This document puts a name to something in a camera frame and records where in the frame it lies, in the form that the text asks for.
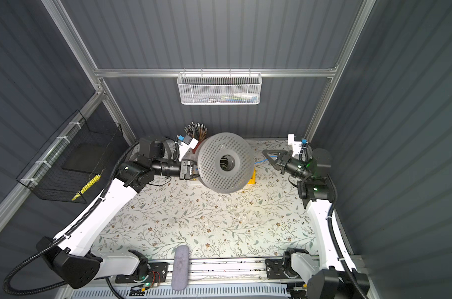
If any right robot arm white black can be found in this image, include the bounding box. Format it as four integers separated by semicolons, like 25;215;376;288
263;147;370;299

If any bundle of pencils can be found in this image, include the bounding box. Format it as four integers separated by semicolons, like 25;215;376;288
184;122;208;142

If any grey fuzzy oblong brush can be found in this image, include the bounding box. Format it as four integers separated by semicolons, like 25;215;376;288
171;245;190;292

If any white wire mesh basket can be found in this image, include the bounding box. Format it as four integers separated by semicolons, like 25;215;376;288
177;74;263;105

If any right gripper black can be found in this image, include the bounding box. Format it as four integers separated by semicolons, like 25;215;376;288
264;150;310;183

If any yellow black striped tool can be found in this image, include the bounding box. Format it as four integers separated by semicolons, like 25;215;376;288
71;174;101;201

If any grey perforated cable spool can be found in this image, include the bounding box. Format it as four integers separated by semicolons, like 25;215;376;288
195;133;255;194

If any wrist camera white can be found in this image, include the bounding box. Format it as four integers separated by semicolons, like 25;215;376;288
288;133;308;158
177;135;198;151

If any yellow plastic bin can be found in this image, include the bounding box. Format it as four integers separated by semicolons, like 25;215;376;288
247;169;257;185

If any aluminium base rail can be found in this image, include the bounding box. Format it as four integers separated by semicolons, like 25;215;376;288
87;255;365;289

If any black pad in basket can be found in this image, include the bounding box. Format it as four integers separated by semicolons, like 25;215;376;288
62;143;106;174

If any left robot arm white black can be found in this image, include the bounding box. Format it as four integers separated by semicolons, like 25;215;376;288
2;135;198;296

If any black wire wall basket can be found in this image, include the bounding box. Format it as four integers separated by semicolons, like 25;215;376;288
17;112;127;204

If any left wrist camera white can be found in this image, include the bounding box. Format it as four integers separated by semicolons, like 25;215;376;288
177;135;198;151

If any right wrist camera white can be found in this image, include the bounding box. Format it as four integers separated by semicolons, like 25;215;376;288
288;133;308;158

